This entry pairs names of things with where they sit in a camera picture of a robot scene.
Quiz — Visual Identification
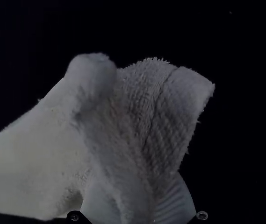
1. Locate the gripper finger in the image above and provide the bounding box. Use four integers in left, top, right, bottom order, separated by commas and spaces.
151, 172, 209, 224
67, 179, 124, 224

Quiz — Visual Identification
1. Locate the pale towel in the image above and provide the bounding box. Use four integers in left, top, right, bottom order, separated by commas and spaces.
0, 52, 216, 224

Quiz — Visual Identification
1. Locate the black mat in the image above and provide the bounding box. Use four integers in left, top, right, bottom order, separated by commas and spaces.
0, 0, 266, 224

